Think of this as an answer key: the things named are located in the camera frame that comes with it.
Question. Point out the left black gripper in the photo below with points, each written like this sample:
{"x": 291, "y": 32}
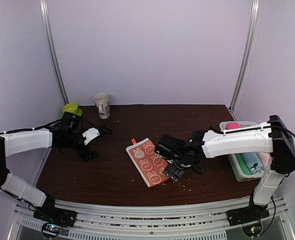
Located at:
{"x": 81, "y": 154}

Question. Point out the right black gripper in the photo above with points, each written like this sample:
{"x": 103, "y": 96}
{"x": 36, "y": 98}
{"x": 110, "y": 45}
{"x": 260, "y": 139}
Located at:
{"x": 174, "y": 173}

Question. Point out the orange patterned towel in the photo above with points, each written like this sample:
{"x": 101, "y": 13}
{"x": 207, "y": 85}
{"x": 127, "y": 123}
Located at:
{"x": 149, "y": 164}

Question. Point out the pink microfiber towel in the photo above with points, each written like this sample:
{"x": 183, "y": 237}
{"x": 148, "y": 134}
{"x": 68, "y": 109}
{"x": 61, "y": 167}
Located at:
{"x": 232, "y": 125}

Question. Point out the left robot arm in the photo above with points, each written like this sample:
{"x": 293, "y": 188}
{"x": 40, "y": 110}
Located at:
{"x": 22, "y": 148}

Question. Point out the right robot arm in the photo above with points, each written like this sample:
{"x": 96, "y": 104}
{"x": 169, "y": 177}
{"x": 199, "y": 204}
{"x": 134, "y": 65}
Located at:
{"x": 267, "y": 147}

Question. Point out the green plastic plate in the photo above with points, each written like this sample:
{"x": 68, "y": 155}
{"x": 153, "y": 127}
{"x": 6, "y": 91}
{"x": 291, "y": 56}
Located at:
{"x": 78, "y": 112}

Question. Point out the green plastic bowl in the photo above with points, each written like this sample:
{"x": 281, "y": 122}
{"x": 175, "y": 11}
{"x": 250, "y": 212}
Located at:
{"x": 70, "y": 108}

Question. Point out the beige ceramic mug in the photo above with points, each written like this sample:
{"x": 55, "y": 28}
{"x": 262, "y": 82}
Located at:
{"x": 102, "y": 104}

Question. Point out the white plastic basket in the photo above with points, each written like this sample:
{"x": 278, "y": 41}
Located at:
{"x": 239, "y": 175}

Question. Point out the green rolled towel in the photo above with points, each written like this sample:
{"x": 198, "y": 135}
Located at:
{"x": 244, "y": 168}

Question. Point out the blue cartoon rolled towel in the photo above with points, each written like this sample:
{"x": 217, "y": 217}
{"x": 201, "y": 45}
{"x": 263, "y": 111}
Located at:
{"x": 252, "y": 162}

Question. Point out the light pink rolled towel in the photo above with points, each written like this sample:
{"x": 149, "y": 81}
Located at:
{"x": 265, "y": 159}

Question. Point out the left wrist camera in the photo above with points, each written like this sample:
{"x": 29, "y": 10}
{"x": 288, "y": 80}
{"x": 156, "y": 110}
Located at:
{"x": 90, "y": 134}

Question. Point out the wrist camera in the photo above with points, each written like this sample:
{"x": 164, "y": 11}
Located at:
{"x": 169, "y": 147}
{"x": 90, "y": 134}

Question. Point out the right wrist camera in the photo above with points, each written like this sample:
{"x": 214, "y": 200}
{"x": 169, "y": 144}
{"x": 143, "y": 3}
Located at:
{"x": 169, "y": 147}

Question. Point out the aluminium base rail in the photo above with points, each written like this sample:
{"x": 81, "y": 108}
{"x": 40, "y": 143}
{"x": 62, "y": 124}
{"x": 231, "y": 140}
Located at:
{"x": 205, "y": 221}

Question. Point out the right aluminium frame post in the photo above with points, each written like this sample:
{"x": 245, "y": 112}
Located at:
{"x": 245, "y": 62}

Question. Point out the aluminium frame post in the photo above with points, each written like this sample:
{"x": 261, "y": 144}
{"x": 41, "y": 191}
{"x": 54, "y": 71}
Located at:
{"x": 52, "y": 50}
{"x": 245, "y": 62}

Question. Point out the left aluminium frame post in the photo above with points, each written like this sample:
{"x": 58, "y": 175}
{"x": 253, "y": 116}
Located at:
{"x": 52, "y": 50}

